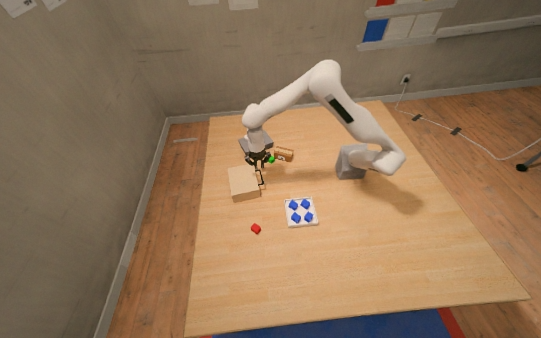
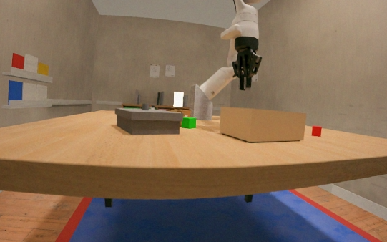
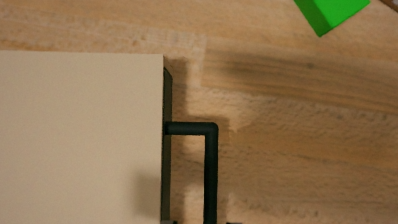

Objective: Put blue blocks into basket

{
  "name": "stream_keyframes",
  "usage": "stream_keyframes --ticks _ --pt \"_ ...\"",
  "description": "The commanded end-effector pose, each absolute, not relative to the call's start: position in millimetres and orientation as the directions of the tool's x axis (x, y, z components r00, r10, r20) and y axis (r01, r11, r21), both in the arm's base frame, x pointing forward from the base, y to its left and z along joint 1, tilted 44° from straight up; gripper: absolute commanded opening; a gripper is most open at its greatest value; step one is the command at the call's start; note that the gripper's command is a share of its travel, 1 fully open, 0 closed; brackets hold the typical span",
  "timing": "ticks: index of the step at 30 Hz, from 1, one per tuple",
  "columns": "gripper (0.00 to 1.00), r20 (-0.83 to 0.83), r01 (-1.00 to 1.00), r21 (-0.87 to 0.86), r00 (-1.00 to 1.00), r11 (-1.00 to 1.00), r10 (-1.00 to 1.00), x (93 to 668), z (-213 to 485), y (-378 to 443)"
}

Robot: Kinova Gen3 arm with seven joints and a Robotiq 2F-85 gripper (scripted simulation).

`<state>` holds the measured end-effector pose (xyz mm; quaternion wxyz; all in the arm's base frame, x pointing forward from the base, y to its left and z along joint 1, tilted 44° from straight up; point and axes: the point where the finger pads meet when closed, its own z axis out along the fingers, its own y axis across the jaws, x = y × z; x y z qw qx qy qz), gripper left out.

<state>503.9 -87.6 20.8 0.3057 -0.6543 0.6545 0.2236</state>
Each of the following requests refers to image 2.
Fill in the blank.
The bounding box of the red block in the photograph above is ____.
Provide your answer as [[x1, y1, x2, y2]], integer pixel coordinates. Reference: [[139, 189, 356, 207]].
[[312, 126, 322, 137]]

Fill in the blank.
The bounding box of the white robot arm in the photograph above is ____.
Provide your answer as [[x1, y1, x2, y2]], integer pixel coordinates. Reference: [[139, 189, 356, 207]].
[[200, 0, 261, 100]]

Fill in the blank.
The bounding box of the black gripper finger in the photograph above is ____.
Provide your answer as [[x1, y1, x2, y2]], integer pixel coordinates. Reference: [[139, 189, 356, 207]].
[[243, 52, 262, 90], [232, 55, 245, 90]]

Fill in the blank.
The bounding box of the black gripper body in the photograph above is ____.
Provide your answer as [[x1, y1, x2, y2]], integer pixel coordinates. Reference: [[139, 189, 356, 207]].
[[235, 36, 258, 66]]

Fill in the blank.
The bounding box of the green block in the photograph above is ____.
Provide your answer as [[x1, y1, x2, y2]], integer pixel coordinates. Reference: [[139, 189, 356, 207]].
[[182, 117, 197, 129]]

